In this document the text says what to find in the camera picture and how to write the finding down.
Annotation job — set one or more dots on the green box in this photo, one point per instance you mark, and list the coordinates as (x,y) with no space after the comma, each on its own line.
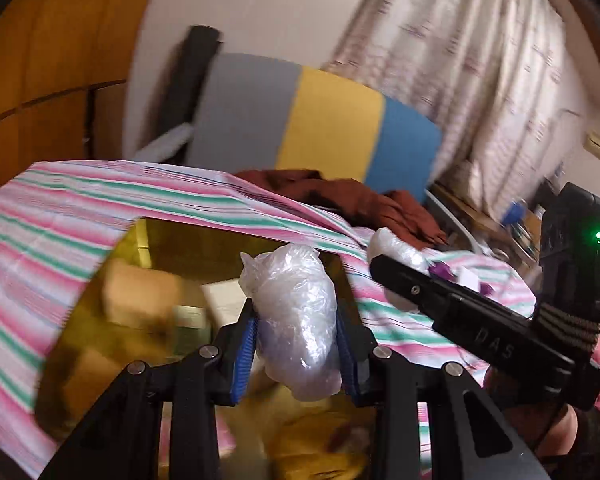
(192,330)

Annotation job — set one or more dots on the dark red cloth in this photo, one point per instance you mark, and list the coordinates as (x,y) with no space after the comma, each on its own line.
(370,200)

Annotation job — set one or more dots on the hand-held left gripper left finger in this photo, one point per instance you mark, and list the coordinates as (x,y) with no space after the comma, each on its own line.
(245,355)

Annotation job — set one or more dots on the wooden windowsill shelf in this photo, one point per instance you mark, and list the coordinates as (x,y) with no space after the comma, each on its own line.
(485,225)

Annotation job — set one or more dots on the patterned beige curtain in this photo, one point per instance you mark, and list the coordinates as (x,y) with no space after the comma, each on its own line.
(455,60)

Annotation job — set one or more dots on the pink green striped tablecloth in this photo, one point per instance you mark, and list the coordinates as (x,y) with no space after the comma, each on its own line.
(55,220)

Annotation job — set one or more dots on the clear plastic bundle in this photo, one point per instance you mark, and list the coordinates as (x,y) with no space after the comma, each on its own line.
(395,245)
(295,320)

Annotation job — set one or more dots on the gold tin box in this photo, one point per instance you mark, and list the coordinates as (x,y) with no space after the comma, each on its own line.
(180,245)

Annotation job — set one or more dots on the wooden wardrobe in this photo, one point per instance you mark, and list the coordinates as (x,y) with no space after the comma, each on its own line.
(45,60)

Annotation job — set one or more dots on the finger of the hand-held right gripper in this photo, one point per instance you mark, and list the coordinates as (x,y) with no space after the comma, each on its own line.
(410,285)

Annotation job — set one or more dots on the white flat box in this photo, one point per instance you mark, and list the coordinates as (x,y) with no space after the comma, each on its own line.
(467,279)

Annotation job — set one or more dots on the yellow soft item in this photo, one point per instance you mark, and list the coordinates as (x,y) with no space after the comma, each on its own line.
(320,440)

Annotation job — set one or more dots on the person's right hand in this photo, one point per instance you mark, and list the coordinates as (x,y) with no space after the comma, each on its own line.
(535,425)

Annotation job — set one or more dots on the grey yellow blue foam mat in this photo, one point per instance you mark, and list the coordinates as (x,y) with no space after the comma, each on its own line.
(330,125)

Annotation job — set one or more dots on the black rolled mat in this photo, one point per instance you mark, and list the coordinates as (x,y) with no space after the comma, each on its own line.
(190,75)

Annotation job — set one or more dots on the white box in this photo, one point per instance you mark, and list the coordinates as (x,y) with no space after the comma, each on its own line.
(225,300)
(467,279)

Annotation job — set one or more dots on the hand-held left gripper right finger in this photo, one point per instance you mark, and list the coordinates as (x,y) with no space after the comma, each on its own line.
(345,360)

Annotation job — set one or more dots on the purple small item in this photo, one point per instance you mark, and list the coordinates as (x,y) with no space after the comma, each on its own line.
(487,290)
(440,270)

